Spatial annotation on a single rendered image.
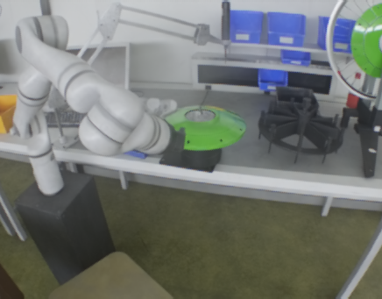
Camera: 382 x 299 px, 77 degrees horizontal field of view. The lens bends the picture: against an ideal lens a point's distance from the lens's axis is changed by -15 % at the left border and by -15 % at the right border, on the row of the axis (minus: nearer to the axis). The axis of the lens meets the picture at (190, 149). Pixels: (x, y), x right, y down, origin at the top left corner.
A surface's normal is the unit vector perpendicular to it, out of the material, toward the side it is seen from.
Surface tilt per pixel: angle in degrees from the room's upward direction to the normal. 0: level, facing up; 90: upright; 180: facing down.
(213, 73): 90
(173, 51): 90
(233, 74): 90
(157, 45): 90
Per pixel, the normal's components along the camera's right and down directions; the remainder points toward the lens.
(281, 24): -0.24, 0.51
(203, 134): 0.00, -0.62
